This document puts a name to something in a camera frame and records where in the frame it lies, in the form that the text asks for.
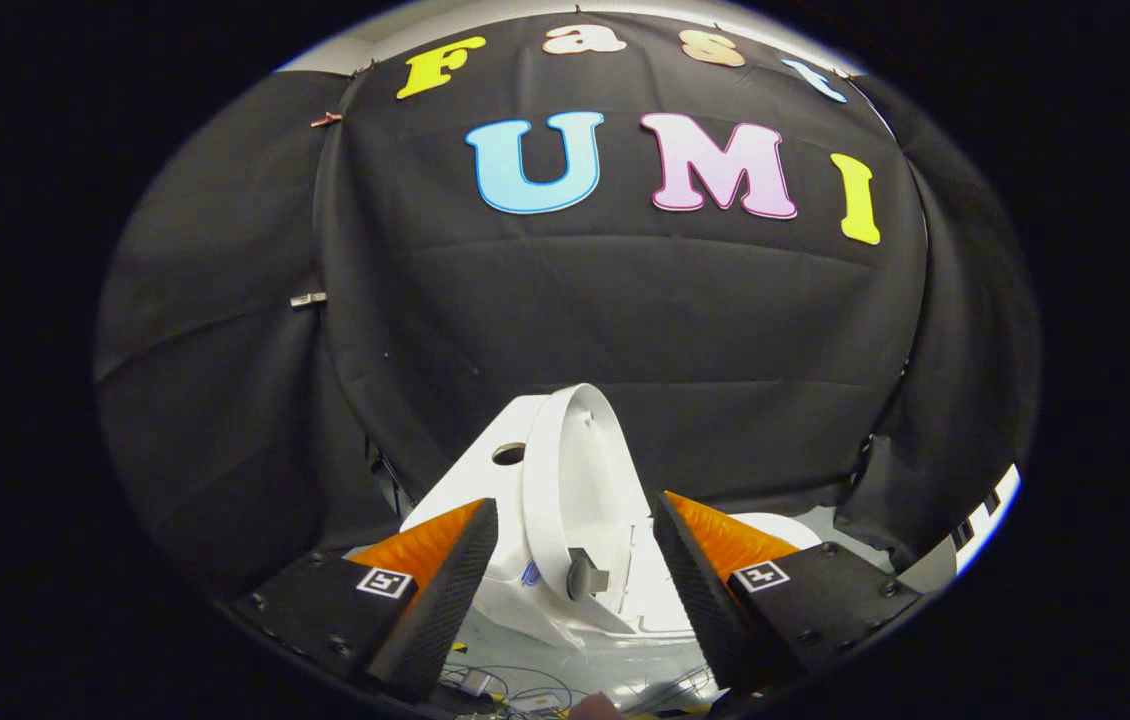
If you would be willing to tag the red clip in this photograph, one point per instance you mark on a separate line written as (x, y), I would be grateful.
(326, 120)

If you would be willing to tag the small white adapter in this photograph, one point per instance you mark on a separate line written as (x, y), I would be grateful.
(475, 683)

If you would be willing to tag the white toilet lid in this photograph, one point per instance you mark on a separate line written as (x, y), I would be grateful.
(575, 470)

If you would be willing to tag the black backdrop cloth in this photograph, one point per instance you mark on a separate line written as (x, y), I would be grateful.
(625, 320)

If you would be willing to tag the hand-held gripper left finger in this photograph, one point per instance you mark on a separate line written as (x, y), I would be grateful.
(445, 610)

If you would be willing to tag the white cabinet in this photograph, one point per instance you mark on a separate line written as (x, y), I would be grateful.
(930, 576)

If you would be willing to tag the white ceramic toilet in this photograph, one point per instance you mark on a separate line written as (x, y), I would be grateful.
(470, 500)

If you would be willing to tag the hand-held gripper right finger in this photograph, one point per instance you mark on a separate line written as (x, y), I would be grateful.
(700, 600)

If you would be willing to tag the metal clip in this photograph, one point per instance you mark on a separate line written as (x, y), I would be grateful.
(308, 299)

